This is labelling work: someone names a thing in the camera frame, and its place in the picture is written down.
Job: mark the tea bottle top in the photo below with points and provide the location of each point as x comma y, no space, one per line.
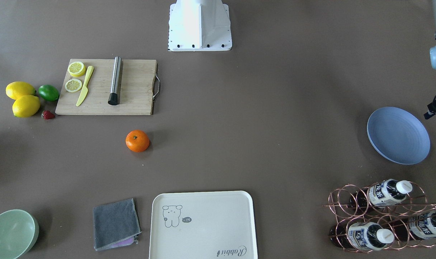
380,195

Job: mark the cream rabbit tray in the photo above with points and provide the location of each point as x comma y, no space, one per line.
203,225

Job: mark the orange fruit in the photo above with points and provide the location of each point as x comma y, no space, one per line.
137,141

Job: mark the green bowl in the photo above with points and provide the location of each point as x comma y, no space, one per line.
18,233

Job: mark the lemon slice lower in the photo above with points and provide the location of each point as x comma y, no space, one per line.
73,85

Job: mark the red strawberry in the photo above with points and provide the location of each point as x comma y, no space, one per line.
47,115

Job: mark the copper wire bottle rack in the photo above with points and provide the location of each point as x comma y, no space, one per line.
415,203

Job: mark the wooden cutting board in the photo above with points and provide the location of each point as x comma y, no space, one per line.
135,91

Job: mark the yellow plastic knife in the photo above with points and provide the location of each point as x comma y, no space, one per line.
84,90

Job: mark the grey cloth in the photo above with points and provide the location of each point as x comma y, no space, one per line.
115,225

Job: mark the whole lemon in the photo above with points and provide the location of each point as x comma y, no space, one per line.
17,89
26,106

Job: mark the blue plate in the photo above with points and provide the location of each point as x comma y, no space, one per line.
398,135

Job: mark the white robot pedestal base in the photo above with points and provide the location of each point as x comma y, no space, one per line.
199,25

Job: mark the tea bottle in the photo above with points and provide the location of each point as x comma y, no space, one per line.
362,237
420,227
380,195

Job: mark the green lime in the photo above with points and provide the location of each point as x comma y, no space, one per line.
49,92

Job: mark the whole lemon far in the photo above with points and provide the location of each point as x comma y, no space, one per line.
17,89

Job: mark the tea bottle bottom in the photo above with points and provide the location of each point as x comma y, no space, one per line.
362,237
420,227

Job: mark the lemon half upper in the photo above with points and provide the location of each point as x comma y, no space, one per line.
76,69

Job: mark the whole lemon near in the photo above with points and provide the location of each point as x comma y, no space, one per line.
26,106

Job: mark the steel muddler black tip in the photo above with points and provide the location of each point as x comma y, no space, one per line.
116,81

